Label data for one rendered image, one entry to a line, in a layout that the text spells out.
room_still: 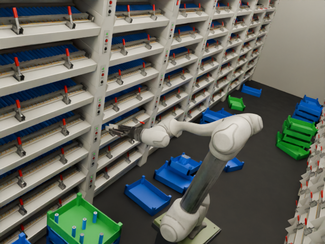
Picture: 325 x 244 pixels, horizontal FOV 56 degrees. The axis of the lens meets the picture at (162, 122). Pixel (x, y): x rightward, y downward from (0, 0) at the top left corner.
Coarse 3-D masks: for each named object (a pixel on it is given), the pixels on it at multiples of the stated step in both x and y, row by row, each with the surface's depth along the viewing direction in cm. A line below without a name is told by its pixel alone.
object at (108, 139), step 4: (140, 108) 241; (144, 108) 240; (148, 108) 239; (144, 112) 240; (148, 112) 240; (152, 112) 238; (144, 116) 237; (148, 116) 240; (140, 120) 231; (144, 120) 234; (124, 124) 219; (128, 124) 221; (132, 124) 223; (136, 124) 225; (140, 124) 233; (104, 136) 201; (108, 136) 202; (116, 136) 206; (100, 140) 190; (104, 140) 198; (108, 140) 199; (112, 140) 205; (100, 144) 193; (104, 144) 198; (100, 148) 196
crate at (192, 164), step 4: (172, 160) 258; (176, 160) 273; (192, 160) 280; (168, 164) 258; (172, 164) 257; (176, 164) 255; (180, 164) 272; (188, 164) 280; (192, 164) 280; (196, 164) 279; (200, 164) 275; (176, 168) 255; (180, 168) 254; (184, 168) 252; (188, 168) 268; (192, 168) 256; (196, 168) 268; (184, 172) 252; (188, 172) 251; (192, 172) 261
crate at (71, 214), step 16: (64, 208) 152; (80, 208) 158; (96, 208) 153; (48, 224) 145; (64, 224) 147; (80, 224) 149; (96, 224) 151; (112, 224) 149; (96, 240) 143; (112, 240) 143
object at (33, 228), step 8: (72, 192) 200; (80, 192) 202; (56, 200) 189; (64, 200) 194; (48, 208) 184; (56, 208) 187; (32, 216) 175; (40, 216) 180; (24, 224) 170; (32, 224) 174; (40, 224) 176; (8, 232) 163; (16, 232) 167; (24, 232) 166; (32, 232) 171; (40, 232) 176; (0, 240) 159; (8, 240) 162
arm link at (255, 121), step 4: (232, 116) 144; (240, 116) 140; (244, 116) 141; (248, 116) 143; (252, 116) 142; (256, 116) 142; (248, 120) 140; (252, 120) 141; (256, 120) 141; (260, 120) 142; (252, 124) 141; (256, 124) 140; (260, 124) 141; (252, 128) 140; (256, 128) 141; (260, 128) 142; (252, 132) 141; (256, 132) 143
